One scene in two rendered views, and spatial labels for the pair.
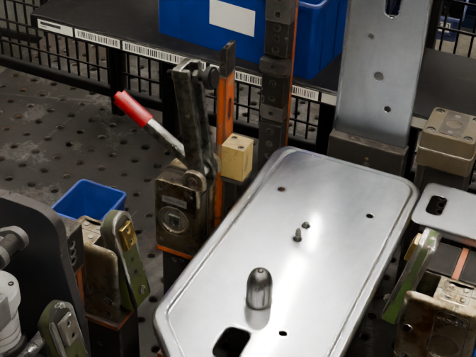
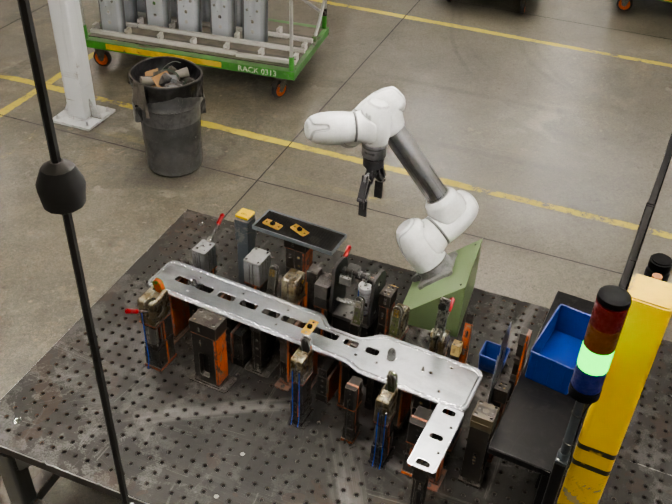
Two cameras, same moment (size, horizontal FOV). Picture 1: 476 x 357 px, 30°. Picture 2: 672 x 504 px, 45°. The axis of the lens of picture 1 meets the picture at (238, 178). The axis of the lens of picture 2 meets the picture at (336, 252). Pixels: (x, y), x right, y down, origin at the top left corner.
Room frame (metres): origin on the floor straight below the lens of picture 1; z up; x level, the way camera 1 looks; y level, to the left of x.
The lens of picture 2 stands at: (0.61, -2.17, 3.14)
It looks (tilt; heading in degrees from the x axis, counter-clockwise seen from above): 38 degrees down; 92
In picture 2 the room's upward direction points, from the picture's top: 3 degrees clockwise
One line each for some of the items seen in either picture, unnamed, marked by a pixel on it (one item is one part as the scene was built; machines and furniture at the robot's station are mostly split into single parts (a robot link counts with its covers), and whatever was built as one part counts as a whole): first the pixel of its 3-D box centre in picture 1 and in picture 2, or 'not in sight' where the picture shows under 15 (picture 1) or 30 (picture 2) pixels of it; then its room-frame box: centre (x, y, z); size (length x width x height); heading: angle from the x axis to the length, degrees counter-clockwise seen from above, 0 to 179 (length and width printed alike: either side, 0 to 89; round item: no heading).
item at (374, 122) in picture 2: not in sight; (372, 121); (0.64, 0.29, 1.80); 0.13 x 0.11 x 0.16; 12
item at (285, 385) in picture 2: not in sight; (291, 350); (0.38, 0.13, 0.84); 0.17 x 0.06 x 0.29; 67
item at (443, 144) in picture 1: (433, 219); (478, 445); (1.08, -0.31, 0.88); 0.08 x 0.08 x 0.36; 67
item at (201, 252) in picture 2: not in sight; (206, 279); (-0.02, 0.49, 0.88); 0.11 x 0.10 x 0.36; 67
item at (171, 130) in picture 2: not in sight; (170, 119); (-0.73, 2.79, 0.36); 0.54 x 0.50 x 0.73; 71
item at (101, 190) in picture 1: (90, 221); (493, 359); (1.21, 0.26, 0.74); 0.11 x 0.10 x 0.09; 157
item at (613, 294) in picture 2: not in sight; (584, 390); (1.15, -0.89, 1.79); 0.07 x 0.07 x 0.57
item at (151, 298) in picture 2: not in sight; (157, 329); (-0.16, 0.17, 0.88); 0.15 x 0.11 x 0.36; 67
